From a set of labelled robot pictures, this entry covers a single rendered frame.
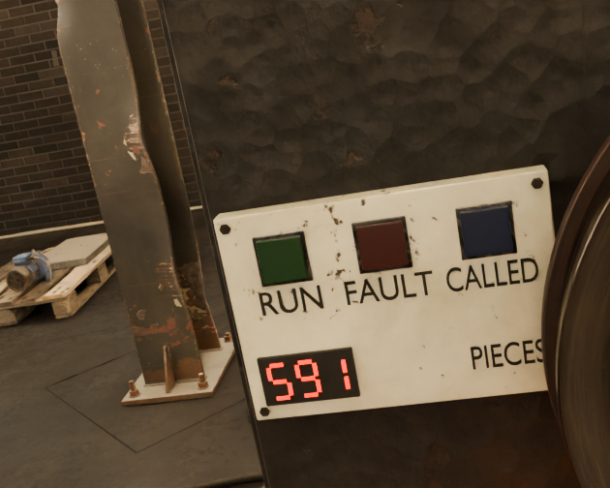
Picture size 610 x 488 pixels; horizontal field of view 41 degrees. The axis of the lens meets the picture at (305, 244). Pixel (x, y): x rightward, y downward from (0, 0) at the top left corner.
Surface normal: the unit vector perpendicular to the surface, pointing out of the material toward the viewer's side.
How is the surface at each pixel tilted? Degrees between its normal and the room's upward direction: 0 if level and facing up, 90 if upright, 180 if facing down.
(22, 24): 90
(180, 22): 90
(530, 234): 90
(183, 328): 91
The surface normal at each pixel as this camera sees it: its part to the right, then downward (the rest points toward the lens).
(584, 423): -0.13, 0.29
